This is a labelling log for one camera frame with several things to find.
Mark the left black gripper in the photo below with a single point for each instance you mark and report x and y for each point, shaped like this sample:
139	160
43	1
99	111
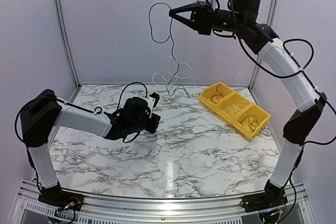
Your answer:
152	128

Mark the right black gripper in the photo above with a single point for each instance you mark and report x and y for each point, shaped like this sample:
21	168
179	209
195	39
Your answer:
202	16

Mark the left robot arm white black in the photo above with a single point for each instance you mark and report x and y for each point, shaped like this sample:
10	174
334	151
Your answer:
39	115

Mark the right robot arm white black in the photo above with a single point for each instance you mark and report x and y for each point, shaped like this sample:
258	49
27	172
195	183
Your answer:
240	20

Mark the yellow bin left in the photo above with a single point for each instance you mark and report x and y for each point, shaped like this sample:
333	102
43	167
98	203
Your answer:
211	96

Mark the yellow bin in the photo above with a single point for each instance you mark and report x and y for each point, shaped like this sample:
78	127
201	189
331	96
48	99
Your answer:
230	107
211	96
251	120

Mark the yellow bin middle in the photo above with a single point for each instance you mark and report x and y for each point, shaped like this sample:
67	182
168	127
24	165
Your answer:
230	107

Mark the yellow bin right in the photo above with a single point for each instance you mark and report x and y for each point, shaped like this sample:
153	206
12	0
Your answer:
251	120

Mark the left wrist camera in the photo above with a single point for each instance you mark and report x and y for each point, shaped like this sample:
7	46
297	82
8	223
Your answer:
152	100

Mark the left aluminium frame post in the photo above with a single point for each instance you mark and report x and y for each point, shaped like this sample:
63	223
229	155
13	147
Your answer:
66	43

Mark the aluminium frame post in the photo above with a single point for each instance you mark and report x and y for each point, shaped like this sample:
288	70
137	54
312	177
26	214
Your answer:
66	43
270	22

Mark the right aluminium frame post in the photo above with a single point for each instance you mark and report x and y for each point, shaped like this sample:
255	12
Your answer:
270	22

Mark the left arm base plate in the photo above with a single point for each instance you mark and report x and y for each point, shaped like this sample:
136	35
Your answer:
64	200

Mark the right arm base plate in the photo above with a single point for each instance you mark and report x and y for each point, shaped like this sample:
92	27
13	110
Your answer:
259	201

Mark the aluminium front rail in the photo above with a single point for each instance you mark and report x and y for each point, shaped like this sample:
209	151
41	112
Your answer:
227	209

